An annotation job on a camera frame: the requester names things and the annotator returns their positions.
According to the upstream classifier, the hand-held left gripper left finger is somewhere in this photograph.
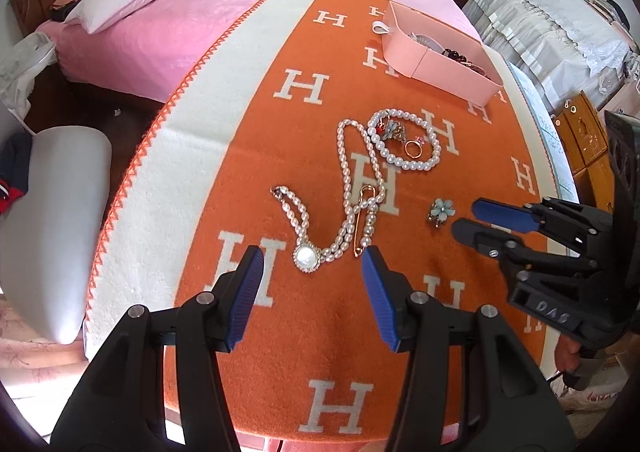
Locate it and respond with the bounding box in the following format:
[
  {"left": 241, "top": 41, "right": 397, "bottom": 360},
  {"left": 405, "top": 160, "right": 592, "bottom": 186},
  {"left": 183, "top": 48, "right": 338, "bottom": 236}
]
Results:
[{"left": 50, "top": 246, "right": 265, "bottom": 452}]

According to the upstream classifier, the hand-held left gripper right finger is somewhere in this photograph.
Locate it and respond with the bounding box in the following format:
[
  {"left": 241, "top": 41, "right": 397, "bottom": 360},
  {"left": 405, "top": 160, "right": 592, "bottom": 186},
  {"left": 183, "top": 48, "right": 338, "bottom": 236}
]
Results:
[{"left": 361, "top": 247, "right": 593, "bottom": 452}]

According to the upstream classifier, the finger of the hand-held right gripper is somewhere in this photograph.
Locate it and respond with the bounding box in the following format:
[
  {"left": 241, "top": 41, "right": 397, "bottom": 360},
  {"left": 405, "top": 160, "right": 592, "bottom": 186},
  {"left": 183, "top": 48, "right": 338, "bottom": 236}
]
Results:
[
  {"left": 451, "top": 218, "right": 523, "bottom": 260},
  {"left": 472, "top": 198, "right": 538, "bottom": 234}
]

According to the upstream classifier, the blue flower brooch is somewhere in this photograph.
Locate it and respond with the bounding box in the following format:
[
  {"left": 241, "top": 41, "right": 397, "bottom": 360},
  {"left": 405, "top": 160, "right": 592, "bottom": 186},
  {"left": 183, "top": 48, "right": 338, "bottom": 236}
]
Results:
[{"left": 426, "top": 198, "right": 457, "bottom": 229}]

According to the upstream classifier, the long pearl necklace with pendant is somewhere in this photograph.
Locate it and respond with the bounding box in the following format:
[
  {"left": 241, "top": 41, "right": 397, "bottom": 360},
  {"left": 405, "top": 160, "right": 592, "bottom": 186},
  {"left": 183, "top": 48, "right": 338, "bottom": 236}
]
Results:
[{"left": 270, "top": 118, "right": 388, "bottom": 274}]

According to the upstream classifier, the gold safety pin brooch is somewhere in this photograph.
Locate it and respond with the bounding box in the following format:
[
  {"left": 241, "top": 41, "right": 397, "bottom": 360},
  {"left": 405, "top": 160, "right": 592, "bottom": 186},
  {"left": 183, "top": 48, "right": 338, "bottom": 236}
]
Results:
[{"left": 352, "top": 186, "right": 381, "bottom": 258}]

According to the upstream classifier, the round pearl bracelet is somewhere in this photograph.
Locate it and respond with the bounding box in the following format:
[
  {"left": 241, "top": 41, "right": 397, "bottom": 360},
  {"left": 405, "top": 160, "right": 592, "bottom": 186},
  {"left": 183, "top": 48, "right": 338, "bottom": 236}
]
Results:
[{"left": 367, "top": 108, "right": 443, "bottom": 172}]

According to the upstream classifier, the colourful charm brooch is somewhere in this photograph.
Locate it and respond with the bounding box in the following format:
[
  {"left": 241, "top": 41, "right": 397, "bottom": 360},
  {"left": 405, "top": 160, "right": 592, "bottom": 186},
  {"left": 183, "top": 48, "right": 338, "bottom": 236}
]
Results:
[{"left": 378, "top": 115, "right": 408, "bottom": 140}]

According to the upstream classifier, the pink jewelry box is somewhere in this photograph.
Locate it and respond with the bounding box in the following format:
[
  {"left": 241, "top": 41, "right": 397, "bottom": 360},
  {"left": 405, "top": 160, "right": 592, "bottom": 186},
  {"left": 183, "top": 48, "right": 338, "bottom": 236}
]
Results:
[{"left": 372, "top": 0, "right": 502, "bottom": 106}]

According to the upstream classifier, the person's right hand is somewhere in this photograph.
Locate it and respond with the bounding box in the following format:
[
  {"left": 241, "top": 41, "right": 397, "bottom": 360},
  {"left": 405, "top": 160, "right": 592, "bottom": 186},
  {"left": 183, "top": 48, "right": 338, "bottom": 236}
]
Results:
[{"left": 554, "top": 335, "right": 583, "bottom": 375}]

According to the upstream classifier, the orange letter-print blanket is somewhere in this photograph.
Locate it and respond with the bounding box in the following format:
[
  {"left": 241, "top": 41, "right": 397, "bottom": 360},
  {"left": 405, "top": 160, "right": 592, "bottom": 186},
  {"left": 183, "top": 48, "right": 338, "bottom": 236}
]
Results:
[{"left": 82, "top": 0, "right": 563, "bottom": 443}]

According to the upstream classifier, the white plant-print tablecloth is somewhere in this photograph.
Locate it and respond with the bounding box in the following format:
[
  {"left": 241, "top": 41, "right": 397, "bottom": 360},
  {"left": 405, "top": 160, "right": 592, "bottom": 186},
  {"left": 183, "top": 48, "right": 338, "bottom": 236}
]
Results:
[{"left": 482, "top": 45, "right": 578, "bottom": 205}]

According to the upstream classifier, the white printed shopping bag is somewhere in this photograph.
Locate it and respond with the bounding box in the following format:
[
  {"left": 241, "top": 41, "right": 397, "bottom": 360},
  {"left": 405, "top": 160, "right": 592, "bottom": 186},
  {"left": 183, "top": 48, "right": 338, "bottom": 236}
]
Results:
[{"left": 550, "top": 367, "right": 626, "bottom": 413}]

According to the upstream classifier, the wooden dresser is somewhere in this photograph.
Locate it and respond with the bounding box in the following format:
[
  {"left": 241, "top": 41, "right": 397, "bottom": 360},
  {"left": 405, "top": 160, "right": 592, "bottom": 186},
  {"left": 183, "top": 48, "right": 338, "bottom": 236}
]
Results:
[{"left": 552, "top": 91, "right": 618, "bottom": 218}]

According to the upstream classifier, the white lace-covered furniture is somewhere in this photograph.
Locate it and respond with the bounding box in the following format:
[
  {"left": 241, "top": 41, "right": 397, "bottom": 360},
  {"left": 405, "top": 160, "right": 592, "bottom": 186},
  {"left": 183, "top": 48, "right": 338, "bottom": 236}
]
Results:
[{"left": 462, "top": 0, "right": 640, "bottom": 115}]

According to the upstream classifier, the white chair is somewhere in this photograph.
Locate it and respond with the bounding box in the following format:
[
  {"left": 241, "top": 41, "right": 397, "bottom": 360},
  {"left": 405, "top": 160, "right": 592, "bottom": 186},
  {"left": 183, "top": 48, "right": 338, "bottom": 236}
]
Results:
[{"left": 0, "top": 126, "right": 113, "bottom": 345}]

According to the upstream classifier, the pink floral cloth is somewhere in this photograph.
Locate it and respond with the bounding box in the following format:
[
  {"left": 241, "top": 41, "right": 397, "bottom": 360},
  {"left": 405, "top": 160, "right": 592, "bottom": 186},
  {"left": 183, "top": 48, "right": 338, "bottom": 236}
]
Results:
[{"left": 0, "top": 292, "right": 86, "bottom": 398}]

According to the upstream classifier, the red and navy garment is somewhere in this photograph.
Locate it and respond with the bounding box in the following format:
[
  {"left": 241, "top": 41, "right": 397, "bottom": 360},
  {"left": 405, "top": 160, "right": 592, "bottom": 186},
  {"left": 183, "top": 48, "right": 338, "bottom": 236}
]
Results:
[{"left": 0, "top": 132, "right": 33, "bottom": 218}]

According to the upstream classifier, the crumpled white cloth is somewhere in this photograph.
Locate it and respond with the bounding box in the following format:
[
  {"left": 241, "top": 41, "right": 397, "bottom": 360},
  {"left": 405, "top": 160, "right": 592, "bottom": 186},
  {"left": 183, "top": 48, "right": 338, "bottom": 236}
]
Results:
[{"left": 0, "top": 32, "right": 58, "bottom": 108}]

